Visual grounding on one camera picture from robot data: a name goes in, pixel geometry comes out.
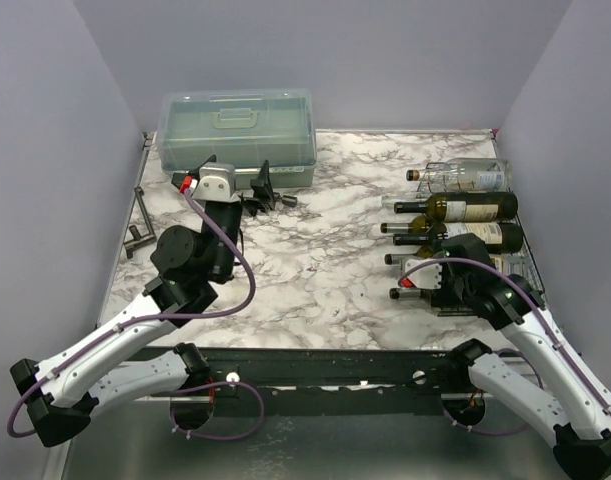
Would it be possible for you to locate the translucent green plastic storage box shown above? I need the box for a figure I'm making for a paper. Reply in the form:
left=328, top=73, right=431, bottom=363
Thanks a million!
left=155, top=89, right=317, bottom=189

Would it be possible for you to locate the clear glass bottle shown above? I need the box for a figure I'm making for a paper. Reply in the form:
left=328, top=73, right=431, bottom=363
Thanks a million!
left=406, top=157, right=512, bottom=193

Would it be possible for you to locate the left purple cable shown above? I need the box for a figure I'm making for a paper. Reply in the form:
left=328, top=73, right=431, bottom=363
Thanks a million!
left=5, top=192, right=266, bottom=441

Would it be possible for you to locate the dark bottle tan label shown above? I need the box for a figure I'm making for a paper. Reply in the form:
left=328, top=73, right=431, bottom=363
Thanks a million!
left=384, top=246, right=434, bottom=266

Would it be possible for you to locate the black T-shaped corkscrew tool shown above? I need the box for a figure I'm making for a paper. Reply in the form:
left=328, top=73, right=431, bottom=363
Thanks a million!
left=275, top=193, right=298, bottom=208

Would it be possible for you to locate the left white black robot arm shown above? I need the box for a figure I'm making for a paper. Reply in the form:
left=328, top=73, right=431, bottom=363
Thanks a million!
left=7, top=157, right=257, bottom=447

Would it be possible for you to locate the dark bottle beige label back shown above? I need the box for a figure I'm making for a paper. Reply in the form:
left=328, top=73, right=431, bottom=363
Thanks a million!
left=393, top=192, right=518, bottom=223

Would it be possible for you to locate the dark capped bottle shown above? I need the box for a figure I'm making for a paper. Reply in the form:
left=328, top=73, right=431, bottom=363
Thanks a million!
left=490, top=254, right=525, bottom=276

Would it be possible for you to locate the black wire wine rack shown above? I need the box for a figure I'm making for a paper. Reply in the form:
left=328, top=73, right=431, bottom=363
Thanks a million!
left=406, top=158, right=543, bottom=291

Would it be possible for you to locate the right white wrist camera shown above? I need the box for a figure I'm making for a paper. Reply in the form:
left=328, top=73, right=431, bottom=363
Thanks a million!
left=400, top=256, right=442, bottom=290

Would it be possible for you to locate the metal T-shaped bracket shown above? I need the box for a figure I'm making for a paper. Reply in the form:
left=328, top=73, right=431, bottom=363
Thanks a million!
left=123, top=185, right=159, bottom=260

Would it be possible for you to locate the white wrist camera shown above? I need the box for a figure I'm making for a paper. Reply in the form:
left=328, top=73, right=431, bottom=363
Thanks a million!
left=179, top=163, right=236, bottom=203
left=400, top=256, right=442, bottom=290

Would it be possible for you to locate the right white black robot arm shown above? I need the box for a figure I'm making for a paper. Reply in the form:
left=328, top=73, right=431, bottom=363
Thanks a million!
left=438, top=234, right=611, bottom=479

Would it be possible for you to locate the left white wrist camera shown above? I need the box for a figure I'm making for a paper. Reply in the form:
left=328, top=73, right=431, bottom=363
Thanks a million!
left=179, top=163, right=236, bottom=203

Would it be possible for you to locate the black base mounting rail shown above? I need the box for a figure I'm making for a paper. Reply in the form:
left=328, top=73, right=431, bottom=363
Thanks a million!
left=129, top=342, right=511, bottom=416

